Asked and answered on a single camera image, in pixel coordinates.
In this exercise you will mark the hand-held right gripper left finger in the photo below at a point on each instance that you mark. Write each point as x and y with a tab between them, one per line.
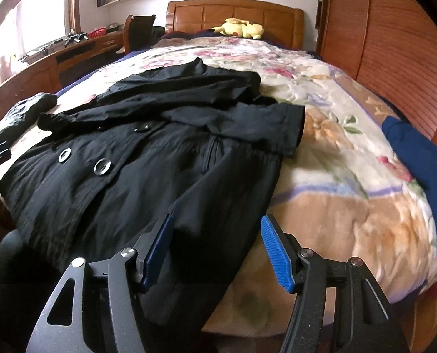
159	250

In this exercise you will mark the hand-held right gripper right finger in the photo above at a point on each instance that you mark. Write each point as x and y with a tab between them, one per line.
277	253

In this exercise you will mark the black trench coat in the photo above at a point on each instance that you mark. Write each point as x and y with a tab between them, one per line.
130	176

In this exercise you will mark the black crumpled jacket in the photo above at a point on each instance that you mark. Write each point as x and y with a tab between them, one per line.
23	112

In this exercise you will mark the wooden desk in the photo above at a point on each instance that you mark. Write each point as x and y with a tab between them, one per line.
20	81

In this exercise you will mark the floral blanket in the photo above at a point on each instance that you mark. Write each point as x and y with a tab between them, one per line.
332	161

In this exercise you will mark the black angular tool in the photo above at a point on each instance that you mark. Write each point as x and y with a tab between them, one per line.
75	38

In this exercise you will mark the wood-framed window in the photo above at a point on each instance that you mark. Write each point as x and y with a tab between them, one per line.
31	18

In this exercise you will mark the navy blue garment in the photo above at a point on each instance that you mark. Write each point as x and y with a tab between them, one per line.
420	161

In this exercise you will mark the wooden chair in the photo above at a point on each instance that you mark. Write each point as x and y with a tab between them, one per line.
141	31

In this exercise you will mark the yellow plush toy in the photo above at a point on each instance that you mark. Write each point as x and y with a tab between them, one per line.
240	28

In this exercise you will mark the wooden bed headboard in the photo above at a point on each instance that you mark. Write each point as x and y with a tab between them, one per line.
203	16

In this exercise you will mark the wooden louvred wardrobe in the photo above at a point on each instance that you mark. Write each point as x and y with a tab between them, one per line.
398	44

